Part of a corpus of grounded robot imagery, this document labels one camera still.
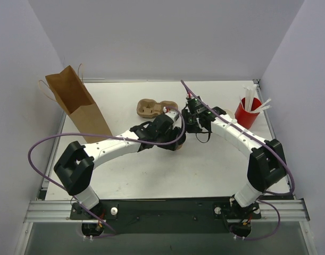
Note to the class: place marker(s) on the brown pulp cup carrier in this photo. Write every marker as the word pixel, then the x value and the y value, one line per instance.
pixel 149 108

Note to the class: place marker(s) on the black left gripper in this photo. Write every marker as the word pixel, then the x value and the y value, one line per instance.
pixel 174 139

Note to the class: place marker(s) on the white wrapped straws bundle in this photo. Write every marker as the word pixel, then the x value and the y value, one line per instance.
pixel 250 92

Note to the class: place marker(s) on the aluminium rail frame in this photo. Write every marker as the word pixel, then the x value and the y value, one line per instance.
pixel 59 211

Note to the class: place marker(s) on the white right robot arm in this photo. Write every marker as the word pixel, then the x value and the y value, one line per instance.
pixel 264 167

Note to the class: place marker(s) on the brown paper bag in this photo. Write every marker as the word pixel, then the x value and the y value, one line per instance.
pixel 73 97

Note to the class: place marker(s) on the red plastic cup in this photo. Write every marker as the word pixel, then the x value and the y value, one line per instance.
pixel 243 117

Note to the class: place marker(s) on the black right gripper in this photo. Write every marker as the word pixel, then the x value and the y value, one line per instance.
pixel 190 123

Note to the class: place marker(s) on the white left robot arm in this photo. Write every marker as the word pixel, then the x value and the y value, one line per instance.
pixel 75 166

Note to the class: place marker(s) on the stack of paper cups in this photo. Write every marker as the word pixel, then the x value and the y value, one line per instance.
pixel 230 113

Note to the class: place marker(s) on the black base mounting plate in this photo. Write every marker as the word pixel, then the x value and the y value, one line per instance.
pixel 211 215

